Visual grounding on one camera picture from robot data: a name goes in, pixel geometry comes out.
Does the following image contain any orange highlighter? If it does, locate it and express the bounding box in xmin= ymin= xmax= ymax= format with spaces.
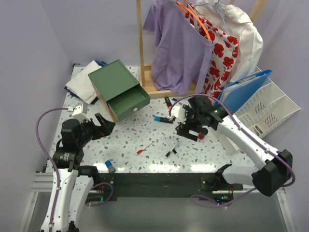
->
xmin=164 ymin=97 xmax=172 ymax=108

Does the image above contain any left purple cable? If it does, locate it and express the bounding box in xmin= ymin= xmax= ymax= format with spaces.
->
xmin=35 ymin=108 xmax=114 ymax=229

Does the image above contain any three-drawer desk organizer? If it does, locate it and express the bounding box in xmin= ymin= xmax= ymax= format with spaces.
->
xmin=88 ymin=59 xmax=150 ymax=122

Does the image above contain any black cap marker lower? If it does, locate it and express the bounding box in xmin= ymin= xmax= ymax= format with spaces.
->
xmin=165 ymin=142 xmax=178 ymax=159

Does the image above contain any purple t-shirt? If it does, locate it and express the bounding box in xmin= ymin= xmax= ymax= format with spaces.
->
xmin=143 ymin=0 xmax=213 ymax=95

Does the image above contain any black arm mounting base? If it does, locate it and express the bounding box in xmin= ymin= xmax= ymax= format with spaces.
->
xmin=95 ymin=173 xmax=243 ymax=203

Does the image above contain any black cap marker upper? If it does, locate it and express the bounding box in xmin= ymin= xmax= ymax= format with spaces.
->
xmin=165 ymin=137 xmax=178 ymax=156

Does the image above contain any blue highlighter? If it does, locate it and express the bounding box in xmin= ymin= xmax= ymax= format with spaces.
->
xmin=154 ymin=116 xmax=173 ymax=124

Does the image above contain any black cap marker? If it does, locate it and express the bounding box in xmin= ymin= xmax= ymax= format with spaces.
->
xmin=165 ymin=142 xmax=178 ymax=159
xmin=165 ymin=137 xmax=178 ymax=156

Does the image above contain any wooden clothes rack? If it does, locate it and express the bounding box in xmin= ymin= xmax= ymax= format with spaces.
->
xmin=135 ymin=0 xmax=267 ymax=99

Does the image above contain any red floral dress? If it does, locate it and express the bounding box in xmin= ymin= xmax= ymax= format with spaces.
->
xmin=186 ymin=3 xmax=239 ymax=98

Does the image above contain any light blue clothes hanger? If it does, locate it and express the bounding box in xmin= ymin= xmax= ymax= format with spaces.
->
xmin=214 ymin=0 xmax=229 ymax=36

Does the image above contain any cream white shirt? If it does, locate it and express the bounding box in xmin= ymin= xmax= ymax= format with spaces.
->
xmin=196 ymin=0 xmax=264 ymax=82

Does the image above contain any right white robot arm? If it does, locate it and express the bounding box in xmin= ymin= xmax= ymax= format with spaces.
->
xmin=169 ymin=94 xmax=296 ymax=196

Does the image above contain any blue grey stamp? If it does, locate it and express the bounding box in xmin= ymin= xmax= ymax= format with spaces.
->
xmin=105 ymin=160 xmax=116 ymax=174

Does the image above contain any red black stamp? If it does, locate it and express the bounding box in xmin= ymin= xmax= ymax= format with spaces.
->
xmin=198 ymin=132 xmax=208 ymax=140

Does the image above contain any red cap marker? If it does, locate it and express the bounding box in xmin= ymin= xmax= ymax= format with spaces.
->
xmin=137 ymin=141 xmax=154 ymax=155

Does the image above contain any orange clothes hanger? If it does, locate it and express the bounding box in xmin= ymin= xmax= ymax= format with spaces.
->
xmin=176 ymin=0 xmax=211 ymax=41

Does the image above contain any folded white cloth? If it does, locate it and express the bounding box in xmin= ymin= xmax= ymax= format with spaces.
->
xmin=65 ymin=60 xmax=102 ymax=105

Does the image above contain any purple cable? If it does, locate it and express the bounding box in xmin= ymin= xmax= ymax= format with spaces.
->
xmin=168 ymin=94 xmax=296 ymax=208
xmin=35 ymin=108 xmax=114 ymax=229

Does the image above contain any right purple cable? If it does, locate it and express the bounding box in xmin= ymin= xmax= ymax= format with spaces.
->
xmin=168 ymin=94 xmax=296 ymax=208

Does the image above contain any white file rack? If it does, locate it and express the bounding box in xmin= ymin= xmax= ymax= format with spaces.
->
xmin=234 ymin=77 xmax=300 ymax=138

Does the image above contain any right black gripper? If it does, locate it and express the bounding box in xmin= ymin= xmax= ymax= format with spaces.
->
xmin=177 ymin=105 xmax=203 ymax=142

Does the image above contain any blue document folder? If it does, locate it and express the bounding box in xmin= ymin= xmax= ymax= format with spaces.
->
xmin=217 ymin=70 xmax=272 ymax=113

